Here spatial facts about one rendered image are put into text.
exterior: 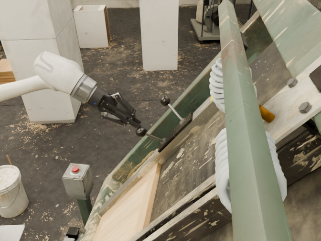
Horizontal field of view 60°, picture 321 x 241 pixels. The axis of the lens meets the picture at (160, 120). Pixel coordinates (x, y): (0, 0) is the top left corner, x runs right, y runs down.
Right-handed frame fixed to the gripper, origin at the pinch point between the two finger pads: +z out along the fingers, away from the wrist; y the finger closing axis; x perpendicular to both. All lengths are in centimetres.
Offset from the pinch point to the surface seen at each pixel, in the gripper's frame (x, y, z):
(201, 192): 43, -26, 10
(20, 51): -177, 138, -110
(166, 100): -3.2, -13.3, 2.6
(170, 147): 3.1, -1.0, 13.9
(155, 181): 12.7, 8.4, 15.4
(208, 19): -507, 66, 84
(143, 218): 28.3, 9.8, 14.6
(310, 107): 48, -54, 6
